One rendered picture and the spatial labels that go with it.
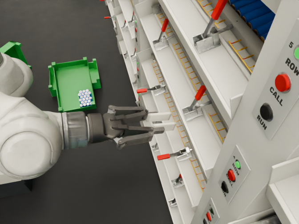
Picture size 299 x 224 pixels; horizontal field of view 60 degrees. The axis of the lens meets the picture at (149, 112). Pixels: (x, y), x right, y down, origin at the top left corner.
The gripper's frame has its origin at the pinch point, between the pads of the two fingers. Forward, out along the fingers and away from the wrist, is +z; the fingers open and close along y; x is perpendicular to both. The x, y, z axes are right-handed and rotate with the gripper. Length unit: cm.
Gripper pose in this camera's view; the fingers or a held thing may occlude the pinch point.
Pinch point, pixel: (161, 122)
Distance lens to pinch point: 72.2
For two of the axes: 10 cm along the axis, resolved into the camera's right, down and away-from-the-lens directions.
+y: 2.8, 7.4, -6.1
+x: 2.1, -6.7, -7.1
